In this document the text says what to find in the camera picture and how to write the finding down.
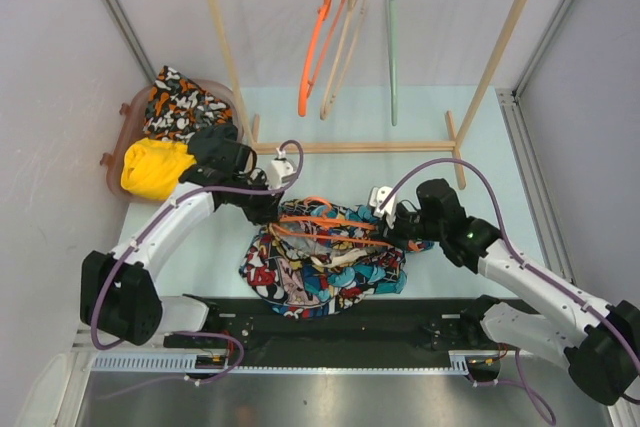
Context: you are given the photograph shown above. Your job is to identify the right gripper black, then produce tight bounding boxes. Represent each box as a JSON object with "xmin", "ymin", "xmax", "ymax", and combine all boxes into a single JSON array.
[{"xmin": 368, "ymin": 204, "xmax": 444, "ymax": 251}]

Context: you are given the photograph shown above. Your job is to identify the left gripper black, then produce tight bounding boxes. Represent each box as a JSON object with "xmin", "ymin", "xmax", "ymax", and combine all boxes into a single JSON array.
[{"xmin": 229, "ymin": 170, "xmax": 284, "ymax": 226}]

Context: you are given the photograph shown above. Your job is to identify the orange hanger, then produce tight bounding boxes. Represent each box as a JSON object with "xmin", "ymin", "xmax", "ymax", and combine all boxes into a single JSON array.
[
  {"xmin": 297, "ymin": 0, "xmax": 346, "ymax": 117},
  {"xmin": 272, "ymin": 196, "xmax": 391, "ymax": 247}
]

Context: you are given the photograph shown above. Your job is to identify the comic print shorts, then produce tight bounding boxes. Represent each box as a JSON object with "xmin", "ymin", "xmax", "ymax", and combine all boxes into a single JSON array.
[{"xmin": 239, "ymin": 222, "xmax": 434, "ymax": 320}]

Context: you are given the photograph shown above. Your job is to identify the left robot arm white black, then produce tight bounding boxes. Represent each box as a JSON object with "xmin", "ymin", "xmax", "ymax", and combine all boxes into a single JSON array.
[{"xmin": 80, "ymin": 125, "xmax": 303, "ymax": 350}]

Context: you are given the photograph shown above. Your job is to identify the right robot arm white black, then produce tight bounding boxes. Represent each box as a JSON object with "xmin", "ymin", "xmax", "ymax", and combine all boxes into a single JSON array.
[{"xmin": 369, "ymin": 179, "xmax": 639, "ymax": 406}]

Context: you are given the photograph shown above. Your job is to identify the beige wooden hanger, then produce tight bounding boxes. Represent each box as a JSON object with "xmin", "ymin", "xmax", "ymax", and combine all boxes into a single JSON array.
[{"xmin": 320, "ymin": 0, "xmax": 367, "ymax": 120}]

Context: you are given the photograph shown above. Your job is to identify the pale green hanger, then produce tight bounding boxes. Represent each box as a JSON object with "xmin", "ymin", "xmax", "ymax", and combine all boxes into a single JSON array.
[{"xmin": 385, "ymin": 0, "xmax": 398, "ymax": 127}]

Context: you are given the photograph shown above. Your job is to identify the dark green garment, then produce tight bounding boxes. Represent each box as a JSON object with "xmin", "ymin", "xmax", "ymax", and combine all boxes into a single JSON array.
[{"xmin": 187, "ymin": 123, "xmax": 238, "ymax": 159}]

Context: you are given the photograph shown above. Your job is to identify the wooden clothes rack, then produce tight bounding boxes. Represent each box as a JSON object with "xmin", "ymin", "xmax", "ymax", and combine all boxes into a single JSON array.
[{"xmin": 207, "ymin": 0, "xmax": 528, "ymax": 161}]

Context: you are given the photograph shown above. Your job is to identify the yellow garment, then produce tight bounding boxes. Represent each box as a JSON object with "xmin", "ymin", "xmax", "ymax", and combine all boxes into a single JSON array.
[{"xmin": 120, "ymin": 139, "xmax": 196, "ymax": 201}]

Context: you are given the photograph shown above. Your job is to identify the orange camouflage print garment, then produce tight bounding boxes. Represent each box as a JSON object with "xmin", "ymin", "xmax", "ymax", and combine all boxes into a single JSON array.
[{"xmin": 143, "ymin": 65, "xmax": 233, "ymax": 144}]

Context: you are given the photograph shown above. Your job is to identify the brown laundry basket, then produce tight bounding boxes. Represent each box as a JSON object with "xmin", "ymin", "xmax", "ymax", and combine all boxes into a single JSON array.
[{"xmin": 100, "ymin": 79, "xmax": 244, "ymax": 204}]

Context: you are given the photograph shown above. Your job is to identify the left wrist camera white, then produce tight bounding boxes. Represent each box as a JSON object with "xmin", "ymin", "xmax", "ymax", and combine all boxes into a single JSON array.
[{"xmin": 265, "ymin": 149, "xmax": 297, "ymax": 190}]

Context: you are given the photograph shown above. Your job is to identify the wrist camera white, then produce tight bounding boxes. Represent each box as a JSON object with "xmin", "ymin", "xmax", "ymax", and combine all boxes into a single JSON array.
[
  {"xmin": 368, "ymin": 186, "xmax": 397, "ymax": 223},
  {"xmin": 265, "ymin": 149, "xmax": 297, "ymax": 190}
]

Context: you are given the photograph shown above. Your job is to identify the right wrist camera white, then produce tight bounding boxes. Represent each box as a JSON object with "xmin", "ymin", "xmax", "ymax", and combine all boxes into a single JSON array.
[{"xmin": 368, "ymin": 186, "xmax": 397, "ymax": 223}]

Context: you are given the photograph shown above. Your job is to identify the light blue cable duct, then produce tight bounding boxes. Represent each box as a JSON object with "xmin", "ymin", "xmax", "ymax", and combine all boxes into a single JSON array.
[{"xmin": 91, "ymin": 352, "xmax": 468, "ymax": 376}]

